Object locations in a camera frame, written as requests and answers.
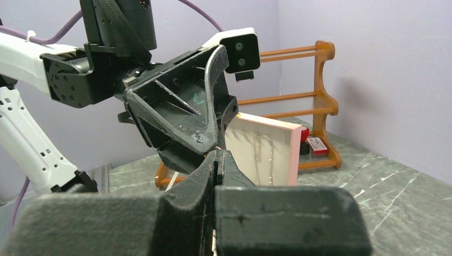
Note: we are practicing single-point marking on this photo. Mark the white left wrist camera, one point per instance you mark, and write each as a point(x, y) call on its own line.
point(242, 49)

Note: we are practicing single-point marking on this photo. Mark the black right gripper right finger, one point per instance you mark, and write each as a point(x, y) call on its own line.
point(285, 220)

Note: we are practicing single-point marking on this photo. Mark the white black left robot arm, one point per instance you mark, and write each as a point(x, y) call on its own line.
point(92, 136)

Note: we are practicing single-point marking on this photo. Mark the red black stamp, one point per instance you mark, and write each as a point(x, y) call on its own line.
point(304, 146)

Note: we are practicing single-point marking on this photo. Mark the pink jewelry box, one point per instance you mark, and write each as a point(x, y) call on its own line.
point(265, 150)

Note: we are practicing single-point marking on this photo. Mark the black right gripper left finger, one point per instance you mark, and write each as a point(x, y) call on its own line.
point(177, 222)

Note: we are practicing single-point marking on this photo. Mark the orange wooden rack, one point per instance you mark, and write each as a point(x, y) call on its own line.
point(309, 109)

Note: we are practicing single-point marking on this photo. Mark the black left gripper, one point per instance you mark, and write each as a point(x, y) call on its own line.
point(182, 107)

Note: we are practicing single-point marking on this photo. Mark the red white small box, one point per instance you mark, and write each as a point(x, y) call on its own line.
point(317, 146)

